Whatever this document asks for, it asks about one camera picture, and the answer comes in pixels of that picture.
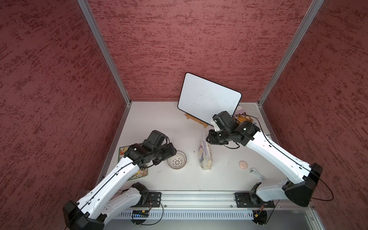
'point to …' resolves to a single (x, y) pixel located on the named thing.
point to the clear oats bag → (205, 155)
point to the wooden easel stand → (196, 120)
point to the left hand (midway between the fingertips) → (170, 157)
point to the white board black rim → (203, 99)
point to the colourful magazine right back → (247, 112)
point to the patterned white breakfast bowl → (178, 161)
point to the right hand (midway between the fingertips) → (207, 142)
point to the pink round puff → (243, 165)
